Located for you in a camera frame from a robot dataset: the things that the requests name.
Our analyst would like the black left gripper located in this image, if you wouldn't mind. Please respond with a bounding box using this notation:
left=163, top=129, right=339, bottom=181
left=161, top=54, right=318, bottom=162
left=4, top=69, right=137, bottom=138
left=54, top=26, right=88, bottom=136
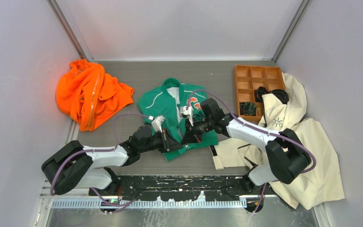
left=139, top=129, right=182, bottom=153

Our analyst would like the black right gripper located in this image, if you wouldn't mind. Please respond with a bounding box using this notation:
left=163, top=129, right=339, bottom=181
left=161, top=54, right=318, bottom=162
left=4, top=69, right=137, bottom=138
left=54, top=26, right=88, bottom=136
left=182, top=115, right=214, bottom=144

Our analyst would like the green varsity jacket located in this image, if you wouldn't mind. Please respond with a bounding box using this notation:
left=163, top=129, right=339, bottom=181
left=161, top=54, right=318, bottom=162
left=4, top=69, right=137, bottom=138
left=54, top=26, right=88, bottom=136
left=137, top=78, right=219, bottom=162

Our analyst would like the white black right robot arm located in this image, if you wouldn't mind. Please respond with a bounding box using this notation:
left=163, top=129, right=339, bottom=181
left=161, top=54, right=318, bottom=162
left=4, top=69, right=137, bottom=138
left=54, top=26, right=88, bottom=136
left=180, top=98, right=315, bottom=194

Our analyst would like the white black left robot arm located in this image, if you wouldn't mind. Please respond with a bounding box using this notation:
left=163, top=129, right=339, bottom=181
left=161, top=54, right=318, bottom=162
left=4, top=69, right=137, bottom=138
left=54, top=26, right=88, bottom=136
left=41, top=126, right=183, bottom=195

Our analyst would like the orange jacket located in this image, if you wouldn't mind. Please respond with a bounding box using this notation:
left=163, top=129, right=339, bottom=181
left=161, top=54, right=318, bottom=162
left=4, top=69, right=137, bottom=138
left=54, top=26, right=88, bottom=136
left=56, top=59, right=134, bottom=131

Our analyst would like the cream beige jacket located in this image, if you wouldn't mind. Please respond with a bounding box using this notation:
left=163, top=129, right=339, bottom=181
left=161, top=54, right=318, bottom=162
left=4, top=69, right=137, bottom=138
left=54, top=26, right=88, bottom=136
left=211, top=72, right=346, bottom=210

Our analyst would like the dark patterned rolled cloth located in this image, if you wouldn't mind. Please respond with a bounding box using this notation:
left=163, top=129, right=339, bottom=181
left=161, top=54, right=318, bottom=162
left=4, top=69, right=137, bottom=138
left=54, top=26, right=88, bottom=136
left=239, top=102, right=257, bottom=116

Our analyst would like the orange compartment tray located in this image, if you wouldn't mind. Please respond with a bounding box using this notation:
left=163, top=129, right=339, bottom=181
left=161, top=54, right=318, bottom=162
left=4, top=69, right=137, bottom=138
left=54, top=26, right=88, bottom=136
left=234, top=65, right=285, bottom=123

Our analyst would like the black coiled item in tray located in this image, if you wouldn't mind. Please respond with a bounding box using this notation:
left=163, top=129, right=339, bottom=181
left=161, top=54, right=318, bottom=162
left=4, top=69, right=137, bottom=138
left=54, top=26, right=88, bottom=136
left=254, top=87, right=290, bottom=104

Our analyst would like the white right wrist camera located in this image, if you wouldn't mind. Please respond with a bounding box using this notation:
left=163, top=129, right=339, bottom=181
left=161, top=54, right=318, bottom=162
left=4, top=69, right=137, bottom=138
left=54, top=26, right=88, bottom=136
left=180, top=105, right=193, bottom=118

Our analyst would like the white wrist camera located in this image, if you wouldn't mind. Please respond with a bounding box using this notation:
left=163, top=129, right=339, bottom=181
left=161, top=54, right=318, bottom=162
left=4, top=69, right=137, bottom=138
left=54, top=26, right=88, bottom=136
left=151, top=115, right=165, bottom=132
left=180, top=105, right=193, bottom=118

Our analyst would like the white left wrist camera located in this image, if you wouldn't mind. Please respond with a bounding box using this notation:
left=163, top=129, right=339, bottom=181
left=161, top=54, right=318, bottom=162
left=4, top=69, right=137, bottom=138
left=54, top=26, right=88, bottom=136
left=151, top=115, right=165, bottom=132

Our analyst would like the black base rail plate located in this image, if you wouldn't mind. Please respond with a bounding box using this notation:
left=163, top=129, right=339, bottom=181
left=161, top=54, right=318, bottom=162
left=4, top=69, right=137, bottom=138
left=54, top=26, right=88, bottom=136
left=100, top=175, right=262, bottom=201

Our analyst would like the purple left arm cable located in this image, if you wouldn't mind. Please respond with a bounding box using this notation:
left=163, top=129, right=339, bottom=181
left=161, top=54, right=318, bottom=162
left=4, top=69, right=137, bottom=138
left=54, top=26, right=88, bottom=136
left=50, top=113, right=154, bottom=215

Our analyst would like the aluminium slotted rail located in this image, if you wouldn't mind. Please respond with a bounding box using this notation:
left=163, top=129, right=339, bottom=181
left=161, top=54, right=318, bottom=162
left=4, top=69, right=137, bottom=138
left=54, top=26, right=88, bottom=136
left=52, top=198, right=247, bottom=209

